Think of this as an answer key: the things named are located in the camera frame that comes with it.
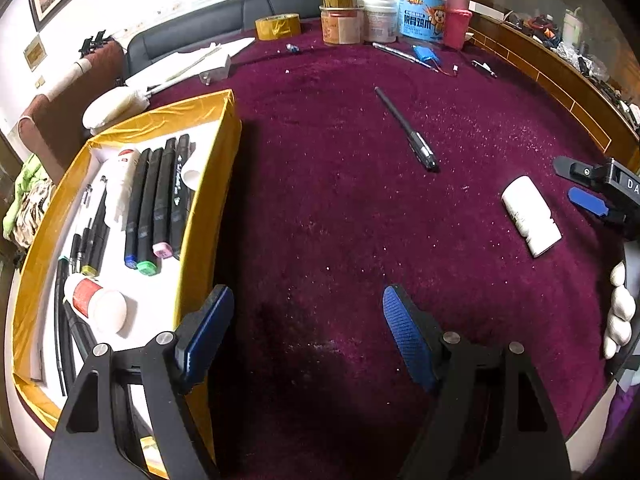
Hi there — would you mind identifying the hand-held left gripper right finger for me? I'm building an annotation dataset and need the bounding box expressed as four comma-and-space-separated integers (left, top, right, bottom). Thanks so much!
382, 283, 574, 480

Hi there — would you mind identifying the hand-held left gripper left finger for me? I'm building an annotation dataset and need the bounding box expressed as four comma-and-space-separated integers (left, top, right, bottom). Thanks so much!
45, 284, 236, 480

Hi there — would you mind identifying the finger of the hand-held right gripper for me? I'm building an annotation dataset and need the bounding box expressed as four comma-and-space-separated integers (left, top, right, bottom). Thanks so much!
567, 186, 629, 227
552, 156, 609, 187

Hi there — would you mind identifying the plain white bottle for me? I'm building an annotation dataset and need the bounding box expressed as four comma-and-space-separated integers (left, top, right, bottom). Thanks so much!
501, 175, 563, 259

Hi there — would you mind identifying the gold box white lining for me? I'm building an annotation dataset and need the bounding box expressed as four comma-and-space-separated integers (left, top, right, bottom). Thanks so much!
11, 88, 244, 480

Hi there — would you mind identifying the black marker blue cap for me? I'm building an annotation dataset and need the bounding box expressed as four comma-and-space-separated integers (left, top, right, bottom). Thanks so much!
123, 147, 154, 270

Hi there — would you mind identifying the person's right hand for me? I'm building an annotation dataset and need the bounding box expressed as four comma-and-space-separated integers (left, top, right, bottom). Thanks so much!
602, 260, 640, 361

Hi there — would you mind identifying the wooden side shelf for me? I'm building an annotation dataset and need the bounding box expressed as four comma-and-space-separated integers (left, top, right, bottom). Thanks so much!
467, 7, 640, 162

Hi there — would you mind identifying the wide white bottle red label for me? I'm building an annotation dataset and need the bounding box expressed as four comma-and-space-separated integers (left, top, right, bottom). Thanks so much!
63, 272, 129, 336

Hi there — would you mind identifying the heap of cluttered tools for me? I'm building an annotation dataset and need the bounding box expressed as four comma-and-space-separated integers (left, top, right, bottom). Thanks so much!
504, 5, 640, 127

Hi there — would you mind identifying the black marker green cap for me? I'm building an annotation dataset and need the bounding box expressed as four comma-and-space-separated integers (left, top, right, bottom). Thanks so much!
136, 147, 166, 276

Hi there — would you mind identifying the black marker yellow cap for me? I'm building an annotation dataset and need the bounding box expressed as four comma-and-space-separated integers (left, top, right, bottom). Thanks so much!
81, 200, 111, 277

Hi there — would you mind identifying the black marker pink cap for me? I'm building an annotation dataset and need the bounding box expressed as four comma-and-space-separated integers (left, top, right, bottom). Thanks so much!
151, 137, 179, 260

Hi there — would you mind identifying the maroon tablecloth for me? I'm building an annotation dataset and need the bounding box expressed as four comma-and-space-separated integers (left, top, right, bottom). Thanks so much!
145, 20, 623, 480

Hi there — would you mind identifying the white round cap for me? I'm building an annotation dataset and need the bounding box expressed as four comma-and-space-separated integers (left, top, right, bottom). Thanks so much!
180, 157, 204, 189

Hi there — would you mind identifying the thin dark pen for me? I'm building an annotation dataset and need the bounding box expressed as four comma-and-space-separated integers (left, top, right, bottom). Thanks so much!
68, 185, 94, 272

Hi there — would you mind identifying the silver clip pen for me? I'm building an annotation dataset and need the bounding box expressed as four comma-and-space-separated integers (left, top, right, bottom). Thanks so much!
81, 175, 109, 242

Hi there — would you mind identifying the black pen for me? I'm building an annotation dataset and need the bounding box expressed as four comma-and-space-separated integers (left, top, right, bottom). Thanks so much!
374, 86, 441, 172

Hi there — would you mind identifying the slim white bottle red label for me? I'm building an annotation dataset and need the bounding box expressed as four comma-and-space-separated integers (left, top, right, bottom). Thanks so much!
103, 143, 142, 227

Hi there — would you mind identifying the blue battery pack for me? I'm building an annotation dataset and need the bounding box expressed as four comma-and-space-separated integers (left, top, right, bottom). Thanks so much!
412, 44, 462, 77

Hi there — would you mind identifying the pink bottle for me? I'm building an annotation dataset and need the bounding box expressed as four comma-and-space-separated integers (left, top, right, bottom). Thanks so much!
443, 0, 474, 51

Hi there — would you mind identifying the clear jar blue label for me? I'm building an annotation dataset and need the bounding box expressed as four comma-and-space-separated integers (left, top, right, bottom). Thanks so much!
398, 0, 449, 46

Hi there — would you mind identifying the person's purple clothing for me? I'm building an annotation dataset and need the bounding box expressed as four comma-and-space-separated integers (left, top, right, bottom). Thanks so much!
602, 385, 640, 466

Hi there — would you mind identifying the heap of clothes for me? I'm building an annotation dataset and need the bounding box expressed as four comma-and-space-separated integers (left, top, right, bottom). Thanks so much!
2, 152, 56, 252

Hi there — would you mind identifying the white cloth bundle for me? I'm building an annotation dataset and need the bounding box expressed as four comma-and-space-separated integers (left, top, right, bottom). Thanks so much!
82, 85, 151, 134

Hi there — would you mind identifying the white plastic tub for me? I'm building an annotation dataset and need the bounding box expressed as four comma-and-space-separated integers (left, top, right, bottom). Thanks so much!
358, 0, 401, 44

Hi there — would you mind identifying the brown chair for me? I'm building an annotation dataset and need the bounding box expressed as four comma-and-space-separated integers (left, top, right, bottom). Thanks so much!
17, 39, 126, 172

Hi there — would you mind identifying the white charger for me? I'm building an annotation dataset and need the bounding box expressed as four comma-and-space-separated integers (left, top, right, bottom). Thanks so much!
198, 54, 232, 84

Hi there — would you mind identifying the white duster brush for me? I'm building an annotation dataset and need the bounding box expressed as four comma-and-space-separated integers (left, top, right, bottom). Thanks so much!
124, 36, 256, 89

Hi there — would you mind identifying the jar with stacked tapes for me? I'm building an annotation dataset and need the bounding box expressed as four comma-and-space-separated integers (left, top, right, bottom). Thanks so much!
319, 0, 365, 47

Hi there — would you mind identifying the black clip object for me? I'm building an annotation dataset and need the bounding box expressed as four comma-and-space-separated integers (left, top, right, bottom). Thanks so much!
78, 32, 114, 56

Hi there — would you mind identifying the yellow tape roll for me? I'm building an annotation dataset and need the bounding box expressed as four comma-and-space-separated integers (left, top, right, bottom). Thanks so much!
254, 12, 301, 41

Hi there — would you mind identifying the black leather sofa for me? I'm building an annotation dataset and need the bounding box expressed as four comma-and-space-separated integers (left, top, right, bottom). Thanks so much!
122, 0, 327, 74

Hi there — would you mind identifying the gold wall plaque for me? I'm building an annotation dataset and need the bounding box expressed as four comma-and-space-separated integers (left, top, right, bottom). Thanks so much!
22, 33, 49, 71

